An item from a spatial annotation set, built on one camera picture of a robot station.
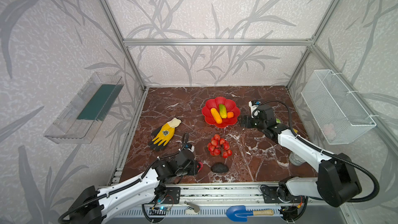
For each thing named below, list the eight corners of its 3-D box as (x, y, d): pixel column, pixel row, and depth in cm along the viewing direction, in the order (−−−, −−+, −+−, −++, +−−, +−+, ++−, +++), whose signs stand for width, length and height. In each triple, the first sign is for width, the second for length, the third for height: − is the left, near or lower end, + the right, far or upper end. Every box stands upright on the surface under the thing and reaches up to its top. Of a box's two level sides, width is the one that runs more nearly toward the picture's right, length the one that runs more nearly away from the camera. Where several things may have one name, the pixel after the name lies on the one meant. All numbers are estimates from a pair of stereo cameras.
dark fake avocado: (211, 173, 82) (211, 171, 79) (211, 164, 85) (211, 162, 82) (228, 173, 82) (228, 171, 79) (227, 165, 85) (228, 162, 82)
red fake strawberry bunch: (205, 150, 90) (205, 144, 84) (216, 139, 95) (216, 133, 88) (222, 165, 85) (223, 160, 78) (232, 153, 89) (234, 147, 83)
